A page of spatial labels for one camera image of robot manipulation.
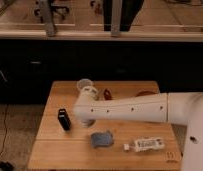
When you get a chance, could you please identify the orange bowl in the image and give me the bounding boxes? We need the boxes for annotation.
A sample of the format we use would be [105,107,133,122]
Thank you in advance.
[135,91,157,97]

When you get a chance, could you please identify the black floor cable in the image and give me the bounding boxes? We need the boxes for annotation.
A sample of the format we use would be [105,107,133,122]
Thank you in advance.
[0,102,10,164]

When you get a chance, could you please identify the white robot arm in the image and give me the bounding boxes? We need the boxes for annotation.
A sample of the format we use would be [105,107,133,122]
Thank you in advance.
[73,86,203,171]

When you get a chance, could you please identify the red chili pepper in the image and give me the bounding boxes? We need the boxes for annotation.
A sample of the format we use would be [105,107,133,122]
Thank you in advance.
[103,89,113,100]

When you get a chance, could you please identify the clear plastic cup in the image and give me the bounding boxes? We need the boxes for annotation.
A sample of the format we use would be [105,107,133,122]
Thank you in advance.
[76,78,93,91]

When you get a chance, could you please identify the black standing eraser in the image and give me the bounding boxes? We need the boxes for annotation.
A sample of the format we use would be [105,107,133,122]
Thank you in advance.
[58,108,71,131]

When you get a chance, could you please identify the right metal post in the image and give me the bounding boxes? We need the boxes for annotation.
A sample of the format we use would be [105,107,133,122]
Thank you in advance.
[111,0,123,37]

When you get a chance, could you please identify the blue sponge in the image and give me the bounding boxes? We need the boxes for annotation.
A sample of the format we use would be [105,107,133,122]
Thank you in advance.
[91,131,114,148]

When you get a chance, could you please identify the left metal post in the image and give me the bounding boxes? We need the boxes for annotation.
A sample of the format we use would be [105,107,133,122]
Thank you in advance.
[39,0,56,37]

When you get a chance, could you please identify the metal post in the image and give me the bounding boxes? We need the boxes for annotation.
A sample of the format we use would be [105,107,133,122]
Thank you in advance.
[111,0,123,37]
[39,0,56,37]

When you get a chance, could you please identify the black office chair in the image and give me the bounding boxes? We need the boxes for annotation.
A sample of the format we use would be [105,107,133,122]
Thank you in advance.
[34,0,70,23]

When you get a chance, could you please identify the white plastic bottle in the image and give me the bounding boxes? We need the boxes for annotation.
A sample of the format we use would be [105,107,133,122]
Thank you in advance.
[123,137,165,152]

